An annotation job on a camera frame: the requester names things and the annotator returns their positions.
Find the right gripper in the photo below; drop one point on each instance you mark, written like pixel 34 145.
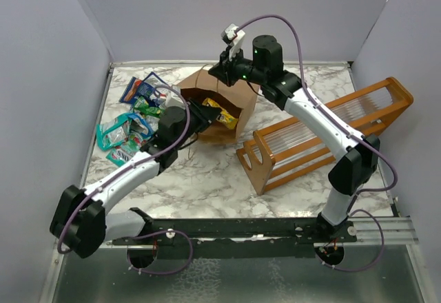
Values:
pixel 224 69

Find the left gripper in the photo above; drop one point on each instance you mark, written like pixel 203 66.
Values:
pixel 205 115

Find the yellow M&M's packet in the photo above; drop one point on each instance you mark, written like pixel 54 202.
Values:
pixel 229 121

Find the brown paper bag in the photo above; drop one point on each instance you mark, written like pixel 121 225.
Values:
pixel 236 105

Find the blue white snack bag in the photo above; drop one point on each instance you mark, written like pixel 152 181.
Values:
pixel 152 89

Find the green snack bag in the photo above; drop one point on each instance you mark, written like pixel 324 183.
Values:
pixel 146 107

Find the small blue cartoon packet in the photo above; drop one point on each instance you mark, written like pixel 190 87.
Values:
pixel 139 125

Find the teal green snack packet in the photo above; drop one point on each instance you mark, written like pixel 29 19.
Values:
pixel 113 133

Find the teal Fox's mint bag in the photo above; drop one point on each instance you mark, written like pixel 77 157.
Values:
pixel 121 154

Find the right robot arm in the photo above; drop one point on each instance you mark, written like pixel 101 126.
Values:
pixel 355 154

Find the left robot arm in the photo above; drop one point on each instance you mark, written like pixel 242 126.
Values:
pixel 83 220

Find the wooden rack with clear rods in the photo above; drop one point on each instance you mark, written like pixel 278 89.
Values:
pixel 315 136

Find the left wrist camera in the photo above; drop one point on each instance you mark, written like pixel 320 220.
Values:
pixel 173 100

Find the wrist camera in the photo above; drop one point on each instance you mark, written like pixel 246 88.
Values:
pixel 233 37
pixel 173 100

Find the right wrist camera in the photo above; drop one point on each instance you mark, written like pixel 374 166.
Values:
pixel 233 37

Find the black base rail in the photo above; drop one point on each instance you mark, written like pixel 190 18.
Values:
pixel 225 238

